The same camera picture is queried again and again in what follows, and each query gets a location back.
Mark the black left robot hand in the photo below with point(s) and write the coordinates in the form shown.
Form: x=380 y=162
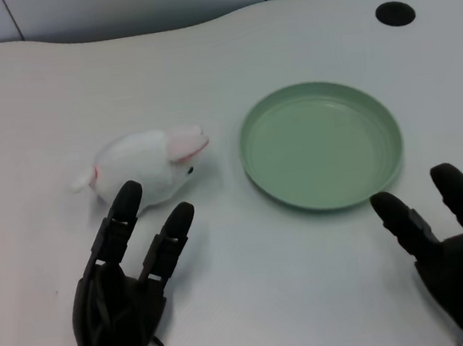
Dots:
x=107 y=300

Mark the white rabbit doll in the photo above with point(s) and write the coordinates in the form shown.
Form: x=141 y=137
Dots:
x=145 y=167

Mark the green round plate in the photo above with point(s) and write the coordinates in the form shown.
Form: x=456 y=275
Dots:
x=322 y=146

